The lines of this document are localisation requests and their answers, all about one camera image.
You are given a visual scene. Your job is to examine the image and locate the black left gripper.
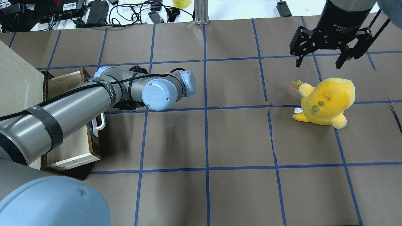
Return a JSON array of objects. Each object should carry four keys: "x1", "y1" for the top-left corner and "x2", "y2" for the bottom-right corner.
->
[{"x1": 112, "y1": 99, "x2": 145, "y2": 111}]

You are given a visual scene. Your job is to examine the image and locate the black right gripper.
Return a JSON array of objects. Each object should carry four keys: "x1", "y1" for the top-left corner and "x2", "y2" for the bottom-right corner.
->
[{"x1": 290, "y1": 0, "x2": 376, "y2": 70}]

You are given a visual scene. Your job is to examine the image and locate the white drawer handle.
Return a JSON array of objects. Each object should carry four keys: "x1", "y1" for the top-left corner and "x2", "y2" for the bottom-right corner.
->
[{"x1": 91, "y1": 112, "x2": 106, "y2": 137}]

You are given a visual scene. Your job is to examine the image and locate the dark brown wooden drawer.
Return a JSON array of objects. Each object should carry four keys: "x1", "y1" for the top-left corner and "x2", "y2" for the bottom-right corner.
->
[{"x1": 38, "y1": 67, "x2": 102, "y2": 181}]

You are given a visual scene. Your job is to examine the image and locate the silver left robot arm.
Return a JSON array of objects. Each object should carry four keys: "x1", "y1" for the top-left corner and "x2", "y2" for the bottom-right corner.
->
[{"x1": 1, "y1": 66, "x2": 197, "y2": 226}]

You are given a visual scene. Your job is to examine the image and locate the yellow plush dinosaur toy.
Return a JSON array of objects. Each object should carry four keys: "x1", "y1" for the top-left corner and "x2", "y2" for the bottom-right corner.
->
[{"x1": 291, "y1": 78, "x2": 356, "y2": 129}]

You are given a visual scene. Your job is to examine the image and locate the black power adapter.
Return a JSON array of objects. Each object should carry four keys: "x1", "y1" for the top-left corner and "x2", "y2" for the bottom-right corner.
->
[{"x1": 276, "y1": 0, "x2": 292, "y2": 17}]

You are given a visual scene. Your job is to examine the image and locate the black power brick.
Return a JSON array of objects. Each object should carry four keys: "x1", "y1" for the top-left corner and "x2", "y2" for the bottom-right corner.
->
[{"x1": 86, "y1": 0, "x2": 109, "y2": 27}]

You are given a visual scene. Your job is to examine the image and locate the cream white cabinet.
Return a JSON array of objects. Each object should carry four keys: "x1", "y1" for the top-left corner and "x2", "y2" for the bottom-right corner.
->
[{"x1": 0, "y1": 42, "x2": 51, "y2": 170}]

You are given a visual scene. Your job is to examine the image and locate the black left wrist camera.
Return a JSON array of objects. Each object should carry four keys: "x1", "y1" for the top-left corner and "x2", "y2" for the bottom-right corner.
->
[{"x1": 129, "y1": 65, "x2": 150, "y2": 74}]

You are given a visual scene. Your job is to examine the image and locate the aluminium frame post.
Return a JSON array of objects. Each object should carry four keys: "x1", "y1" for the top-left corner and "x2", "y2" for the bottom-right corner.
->
[{"x1": 193, "y1": 0, "x2": 210, "y2": 25}]

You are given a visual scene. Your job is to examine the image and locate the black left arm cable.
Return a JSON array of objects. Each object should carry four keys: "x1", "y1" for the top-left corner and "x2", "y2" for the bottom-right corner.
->
[{"x1": 0, "y1": 67, "x2": 186, "y2": 122}]

